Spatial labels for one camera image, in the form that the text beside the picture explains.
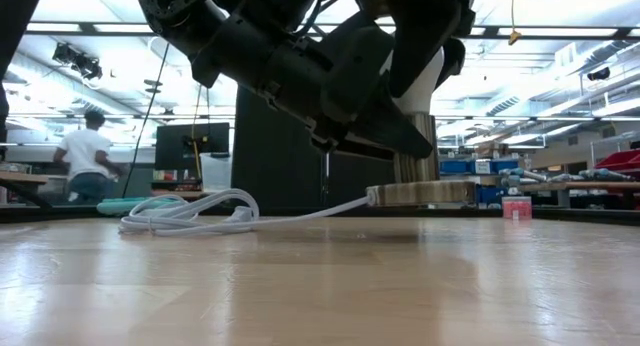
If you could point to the black aluminium table frame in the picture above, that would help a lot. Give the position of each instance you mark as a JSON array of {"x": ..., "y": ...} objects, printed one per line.
[{"x": 75, "y": 213}]

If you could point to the clear plastic container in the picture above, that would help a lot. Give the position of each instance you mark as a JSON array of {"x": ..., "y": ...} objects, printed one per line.
[{"x": 216, "y": 173}]

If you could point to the black ceiling camera rig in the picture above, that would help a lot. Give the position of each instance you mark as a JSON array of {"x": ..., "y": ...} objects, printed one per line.
[{"x": 77, "y": 61}]

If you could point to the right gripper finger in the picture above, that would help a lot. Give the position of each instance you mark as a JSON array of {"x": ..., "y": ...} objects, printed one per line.
[
  {"x": 412, "y": 51},
  {"x": 454, "y": 58}
]

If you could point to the person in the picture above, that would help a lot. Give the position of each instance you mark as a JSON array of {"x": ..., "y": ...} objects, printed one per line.
[{"x": 85, "y": 156}]

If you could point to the black ceiling device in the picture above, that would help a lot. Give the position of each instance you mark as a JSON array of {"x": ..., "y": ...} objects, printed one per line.
[{"x": 599, "y": 74}]

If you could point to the black monitor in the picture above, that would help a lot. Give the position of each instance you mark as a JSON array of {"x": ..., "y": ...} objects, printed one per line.
[{"x": 175, "y": 146}]

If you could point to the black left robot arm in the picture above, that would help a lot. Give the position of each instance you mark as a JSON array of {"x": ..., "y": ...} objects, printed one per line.
[{"x": 170, "y": 11}]

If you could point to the yellow hanging tag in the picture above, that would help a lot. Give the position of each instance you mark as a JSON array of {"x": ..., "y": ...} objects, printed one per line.
[{"x": 514, "y": 36}]

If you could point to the blue storage bin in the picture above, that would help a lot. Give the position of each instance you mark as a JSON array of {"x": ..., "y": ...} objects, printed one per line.
[
  {"x": 505, "y": 165},
  {"x": 456, "y": 166}
]

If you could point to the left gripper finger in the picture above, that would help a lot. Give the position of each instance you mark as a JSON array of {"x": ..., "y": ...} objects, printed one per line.
[
  {"x": 370, "y": 155},
  {"x": 390, "y": 133}
]

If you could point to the small red box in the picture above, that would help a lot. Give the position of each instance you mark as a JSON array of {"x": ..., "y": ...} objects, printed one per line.
[{"x": 517, "y": 207}]

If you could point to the teal calculator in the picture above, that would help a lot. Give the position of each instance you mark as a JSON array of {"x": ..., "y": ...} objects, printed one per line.
[{"x": 135, "y": 205}]

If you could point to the red storage bin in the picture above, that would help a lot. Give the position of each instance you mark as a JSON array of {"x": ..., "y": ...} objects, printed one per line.
[{"x": 622, "y": 161}]

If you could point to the wooden workbench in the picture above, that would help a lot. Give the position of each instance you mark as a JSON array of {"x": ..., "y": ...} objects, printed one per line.
[{"x": 590, "y": 187}]

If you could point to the brass lamp socket base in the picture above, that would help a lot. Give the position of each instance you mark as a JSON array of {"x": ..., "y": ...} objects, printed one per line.
[{"x": 425, "y": 193}]

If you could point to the white lightbulb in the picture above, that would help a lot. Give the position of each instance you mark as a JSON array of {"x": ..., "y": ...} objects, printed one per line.
[{"x": 420, "y": 98}]

